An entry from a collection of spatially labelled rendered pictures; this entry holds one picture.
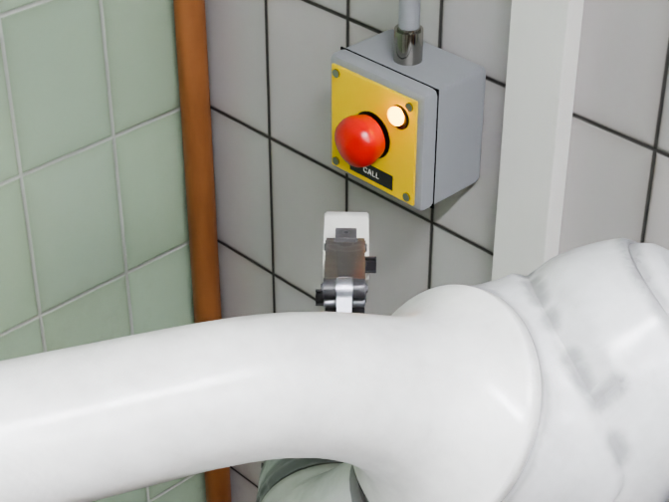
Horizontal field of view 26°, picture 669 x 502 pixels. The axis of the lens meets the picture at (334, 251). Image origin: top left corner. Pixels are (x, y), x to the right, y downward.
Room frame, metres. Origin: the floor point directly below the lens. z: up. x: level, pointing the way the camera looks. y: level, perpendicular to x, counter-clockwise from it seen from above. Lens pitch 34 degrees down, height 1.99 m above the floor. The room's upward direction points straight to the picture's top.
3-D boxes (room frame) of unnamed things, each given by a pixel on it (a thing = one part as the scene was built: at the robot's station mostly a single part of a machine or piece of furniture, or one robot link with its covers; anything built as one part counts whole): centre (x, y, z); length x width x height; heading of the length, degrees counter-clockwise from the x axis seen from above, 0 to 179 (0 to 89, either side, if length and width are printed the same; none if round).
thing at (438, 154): (0.98, -0.05, 1.46); 0.10 x 0.07 x 0.10; 44
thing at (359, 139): (0.95, -0.02, 1.46); 0.04 x 0.04 x 0.04; 44
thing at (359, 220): (0.81, -0.01, 1.46); 0.07 x 0.03 x 0.01; 179
